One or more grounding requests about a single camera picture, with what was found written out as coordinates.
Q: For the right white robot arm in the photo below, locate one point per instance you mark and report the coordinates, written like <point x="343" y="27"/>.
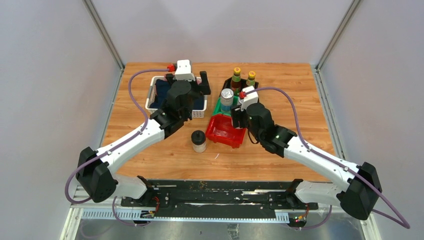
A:
<point x="355" y="188"/>

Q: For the white plastic basket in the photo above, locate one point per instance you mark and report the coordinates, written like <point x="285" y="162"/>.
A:
<point x="195" y="113"/>

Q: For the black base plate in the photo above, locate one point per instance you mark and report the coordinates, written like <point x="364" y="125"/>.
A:
<point x="215" y="201"/>

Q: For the dark blue cloth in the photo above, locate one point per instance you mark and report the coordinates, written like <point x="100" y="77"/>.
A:
<point x="161" y="88"/>

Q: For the silver lid jar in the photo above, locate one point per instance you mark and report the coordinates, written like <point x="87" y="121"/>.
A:
<point x="226" y="100"/>

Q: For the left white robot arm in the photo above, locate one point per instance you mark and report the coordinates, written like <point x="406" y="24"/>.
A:
<point x="96" y="169"/>

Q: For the red plastic bin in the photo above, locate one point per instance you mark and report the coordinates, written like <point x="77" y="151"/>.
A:
<point x="220" y="130"/>

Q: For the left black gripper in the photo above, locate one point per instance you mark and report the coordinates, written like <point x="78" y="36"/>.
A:
<point x="201" y="89"/>

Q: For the black plastic bin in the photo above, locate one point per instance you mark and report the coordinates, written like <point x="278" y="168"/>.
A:
<point x="243" y="82"/>

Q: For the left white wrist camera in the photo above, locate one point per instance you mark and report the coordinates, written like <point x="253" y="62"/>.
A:
<point x="183" y="71"/>

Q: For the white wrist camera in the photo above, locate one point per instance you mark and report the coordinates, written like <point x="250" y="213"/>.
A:
<point x="183" y="71"/>
<point x="247" y="97"/>

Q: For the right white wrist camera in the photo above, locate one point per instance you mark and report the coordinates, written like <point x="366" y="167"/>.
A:
<point x="247" y="97"/>

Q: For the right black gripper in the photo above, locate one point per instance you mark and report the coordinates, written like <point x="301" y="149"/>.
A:
<point x="236" y="113"/>

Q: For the green plastic bin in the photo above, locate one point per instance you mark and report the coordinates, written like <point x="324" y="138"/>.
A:
<point x="217" y="109"/>

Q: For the yellow cap sauce bottle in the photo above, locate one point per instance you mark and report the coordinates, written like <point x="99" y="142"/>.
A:
<point x="235" y="84"/>
<point x="251" y="79"/>

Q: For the black cap shaker front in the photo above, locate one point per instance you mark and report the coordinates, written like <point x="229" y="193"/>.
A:
<point x="198" y="139"/>

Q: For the aluminium rail frame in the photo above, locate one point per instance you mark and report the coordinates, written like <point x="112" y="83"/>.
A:
<point x="354" y="188"/>

